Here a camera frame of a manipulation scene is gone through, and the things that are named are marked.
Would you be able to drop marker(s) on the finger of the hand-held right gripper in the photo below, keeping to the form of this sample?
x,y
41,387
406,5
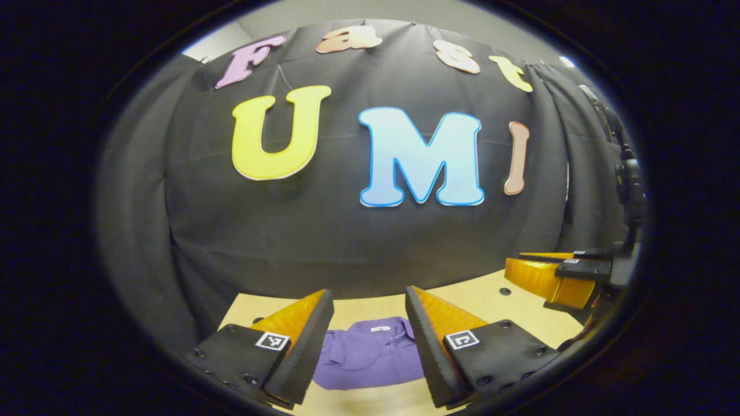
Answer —
x,y
543,280
589,254

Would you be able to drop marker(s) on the purple button-up shirt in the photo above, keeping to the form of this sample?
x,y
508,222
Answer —
x,y
370,358

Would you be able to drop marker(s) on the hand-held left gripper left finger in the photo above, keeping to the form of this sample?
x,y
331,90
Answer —
x,y
300,352

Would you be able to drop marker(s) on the small ceiling light panel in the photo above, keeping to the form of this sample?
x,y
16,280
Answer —
x,y
567,62

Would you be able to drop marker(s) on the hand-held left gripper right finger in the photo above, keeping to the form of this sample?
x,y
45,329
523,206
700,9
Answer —
x,y
433,352

